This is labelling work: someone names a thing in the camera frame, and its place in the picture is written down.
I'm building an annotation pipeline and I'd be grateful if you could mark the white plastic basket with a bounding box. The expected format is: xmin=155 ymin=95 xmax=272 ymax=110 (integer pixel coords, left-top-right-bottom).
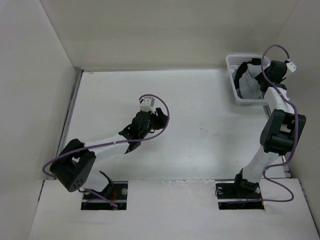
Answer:
xmin=225 ymin=53 xmax=271 ymax=106

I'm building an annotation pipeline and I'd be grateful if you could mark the white tank top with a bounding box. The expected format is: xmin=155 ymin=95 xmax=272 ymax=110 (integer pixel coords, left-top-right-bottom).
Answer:
xmin=231 ymin=62 xmax=263 ymax=100

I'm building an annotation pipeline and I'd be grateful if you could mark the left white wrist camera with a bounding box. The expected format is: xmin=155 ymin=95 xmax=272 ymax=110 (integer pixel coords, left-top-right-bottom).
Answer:
xmin=139 ymin=96 xmax=155 ymax=113

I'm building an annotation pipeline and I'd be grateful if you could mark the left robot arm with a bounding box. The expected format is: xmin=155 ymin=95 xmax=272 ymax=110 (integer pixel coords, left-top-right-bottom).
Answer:
xmin=49 ymin=107 xmax=170 ymax=200

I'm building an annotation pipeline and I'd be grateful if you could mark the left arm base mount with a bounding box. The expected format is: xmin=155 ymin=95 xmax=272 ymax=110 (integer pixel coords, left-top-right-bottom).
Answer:
xmin=79 ymin=181 xmax=129 ymax=211

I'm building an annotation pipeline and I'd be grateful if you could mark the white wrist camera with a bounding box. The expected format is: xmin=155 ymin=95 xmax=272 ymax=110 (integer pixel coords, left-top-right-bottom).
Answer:
xmin=139 ymin=96 xmax=155 ymax=113
xmin=285 ymin=59 xmax=297 ymax=76

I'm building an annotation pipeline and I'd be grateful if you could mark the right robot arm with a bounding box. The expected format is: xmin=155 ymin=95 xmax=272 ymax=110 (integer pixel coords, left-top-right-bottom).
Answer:
xmin=231 ymin=58 xmax=306 ymax=198

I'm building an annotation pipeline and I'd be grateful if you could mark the black tank top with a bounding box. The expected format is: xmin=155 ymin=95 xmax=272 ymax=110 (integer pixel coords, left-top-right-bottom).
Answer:
xmin=233 ymin=58 xmax=266 ymax=100

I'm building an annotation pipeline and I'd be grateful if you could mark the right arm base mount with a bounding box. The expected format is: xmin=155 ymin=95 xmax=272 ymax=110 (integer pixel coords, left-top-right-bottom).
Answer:
xmin=215 ymin=181 xmax=265 ymax=210

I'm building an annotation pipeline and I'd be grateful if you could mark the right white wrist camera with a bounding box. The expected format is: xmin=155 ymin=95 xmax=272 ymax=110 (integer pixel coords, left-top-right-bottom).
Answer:
xmin=285 ymin=59 xmax=297 ymax=76

